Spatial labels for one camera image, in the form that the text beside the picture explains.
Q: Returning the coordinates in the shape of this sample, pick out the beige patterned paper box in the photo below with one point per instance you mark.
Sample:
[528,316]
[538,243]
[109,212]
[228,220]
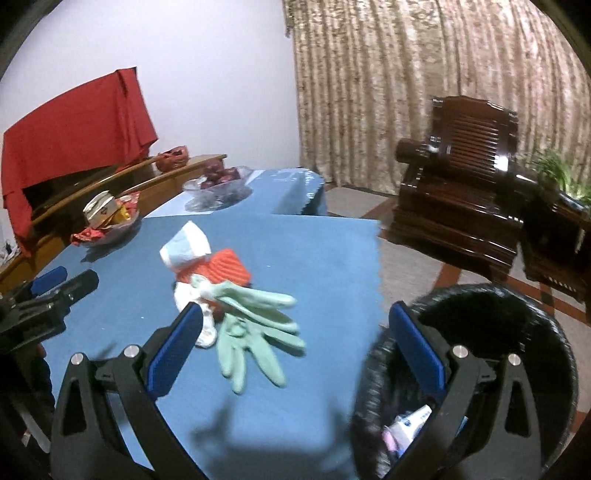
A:
[101,208]

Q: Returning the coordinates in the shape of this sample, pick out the yellow snack packet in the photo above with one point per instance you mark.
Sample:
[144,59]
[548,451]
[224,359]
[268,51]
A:
[122,214]

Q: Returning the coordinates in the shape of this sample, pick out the orange knitted scrubber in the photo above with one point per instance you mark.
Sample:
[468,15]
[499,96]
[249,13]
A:
[226,267]

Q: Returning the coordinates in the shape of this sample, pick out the dark wooden armchair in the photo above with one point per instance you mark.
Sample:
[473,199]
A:
[466,184]

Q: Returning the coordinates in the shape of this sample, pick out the glass fruit bowl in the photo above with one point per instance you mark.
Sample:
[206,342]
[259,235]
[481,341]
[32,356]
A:
[217,191]

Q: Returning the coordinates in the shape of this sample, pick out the orange and white gloves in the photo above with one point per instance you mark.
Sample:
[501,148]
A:
[184,295]

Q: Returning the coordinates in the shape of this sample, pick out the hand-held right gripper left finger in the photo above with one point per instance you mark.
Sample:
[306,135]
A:
[178,355]

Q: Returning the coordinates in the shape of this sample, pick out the red basket on cabinet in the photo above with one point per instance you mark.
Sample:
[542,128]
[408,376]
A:
[173,159]

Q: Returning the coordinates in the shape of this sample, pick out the black lined trash bin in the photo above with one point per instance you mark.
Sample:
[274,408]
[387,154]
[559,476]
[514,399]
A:
[485,323]

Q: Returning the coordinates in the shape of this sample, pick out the beige patterned curtain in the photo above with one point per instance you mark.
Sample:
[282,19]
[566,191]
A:
[392,92]

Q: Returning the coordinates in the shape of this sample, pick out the dark red apple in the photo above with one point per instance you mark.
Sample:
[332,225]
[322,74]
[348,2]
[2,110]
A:
[230,174]
[213,173]
[207,184]

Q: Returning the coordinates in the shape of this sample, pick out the blue white small carton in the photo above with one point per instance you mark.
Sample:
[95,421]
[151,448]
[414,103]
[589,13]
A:
[411,420]

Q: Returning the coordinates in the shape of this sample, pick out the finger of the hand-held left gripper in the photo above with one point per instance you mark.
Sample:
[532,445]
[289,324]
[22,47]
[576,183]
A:
[78,286]
[48,278]

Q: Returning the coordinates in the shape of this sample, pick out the wooden cabinet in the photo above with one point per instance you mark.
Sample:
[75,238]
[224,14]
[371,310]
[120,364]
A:
[180,177]

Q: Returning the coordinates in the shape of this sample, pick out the glass snack bowl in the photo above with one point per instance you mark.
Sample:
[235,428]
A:
[115,233]

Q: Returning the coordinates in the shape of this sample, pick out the black television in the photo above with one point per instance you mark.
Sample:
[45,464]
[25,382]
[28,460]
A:
[83,184]

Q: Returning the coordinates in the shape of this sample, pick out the light blue patterned tablecloth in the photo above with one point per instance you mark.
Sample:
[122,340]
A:
[286,194]

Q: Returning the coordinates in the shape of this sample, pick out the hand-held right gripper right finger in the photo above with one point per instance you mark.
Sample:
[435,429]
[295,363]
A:
[415,355]

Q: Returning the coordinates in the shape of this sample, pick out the red cloth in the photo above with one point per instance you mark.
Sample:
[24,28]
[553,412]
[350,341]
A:
[78,134]

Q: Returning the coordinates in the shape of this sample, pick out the red candy wrapper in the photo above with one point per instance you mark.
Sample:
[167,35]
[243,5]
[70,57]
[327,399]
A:
[90,236]

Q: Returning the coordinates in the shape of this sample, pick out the red snack packet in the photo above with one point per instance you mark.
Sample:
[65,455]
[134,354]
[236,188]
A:
[132,199]

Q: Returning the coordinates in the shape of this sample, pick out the green potted plant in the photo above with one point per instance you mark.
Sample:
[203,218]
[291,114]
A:
[558,170]

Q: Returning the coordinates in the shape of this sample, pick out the dark wooden side table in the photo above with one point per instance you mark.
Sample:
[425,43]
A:
[554,249]

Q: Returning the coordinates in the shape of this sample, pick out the pink packet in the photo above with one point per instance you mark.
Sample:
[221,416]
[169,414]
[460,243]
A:
[390,439]

